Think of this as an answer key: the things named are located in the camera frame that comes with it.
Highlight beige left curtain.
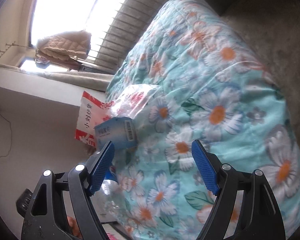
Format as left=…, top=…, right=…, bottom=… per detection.
left=37, top=71, right=116, bottom=92

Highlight floral turquoise quilt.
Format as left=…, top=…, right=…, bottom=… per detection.
left=106, top=0, right=300, bottom=239

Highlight red white paper snack bag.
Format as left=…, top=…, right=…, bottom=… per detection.
left=75, top=91, right=114, bottom=150

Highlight beige down jacket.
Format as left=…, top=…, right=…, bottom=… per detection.
left=36, top=30, right=91, bottom=61

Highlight blue medicine box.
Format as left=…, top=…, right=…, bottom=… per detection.
left=94, top=117, right=138, bottom=150

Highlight clear Pepsi plastic bottle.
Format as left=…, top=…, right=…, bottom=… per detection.
left=91, top=166, right=125, bottom=224

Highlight metal balcony railing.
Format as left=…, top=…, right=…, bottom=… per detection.
left=87, top=0, right=168, bottom=70

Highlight left hand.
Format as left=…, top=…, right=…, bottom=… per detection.
left=67, top=216, right=82, bottom=239

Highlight clear printed plastic bag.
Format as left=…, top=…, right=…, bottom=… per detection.
left=107, top=84, right=160, bottom=119

